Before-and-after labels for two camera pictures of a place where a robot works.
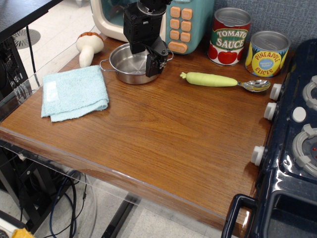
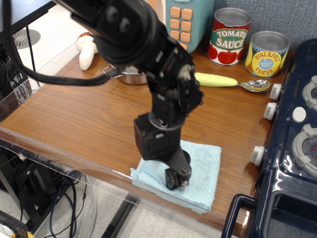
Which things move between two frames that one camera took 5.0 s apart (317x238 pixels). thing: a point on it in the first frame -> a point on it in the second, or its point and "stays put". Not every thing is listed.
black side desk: [15, 15] stays put
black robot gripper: [142, 24] -> [154, 142]
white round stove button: [299, 114] stays put
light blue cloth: [72, 93] -> [204, 160]
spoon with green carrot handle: [210, 79] stays put
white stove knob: [275, 91] stays put
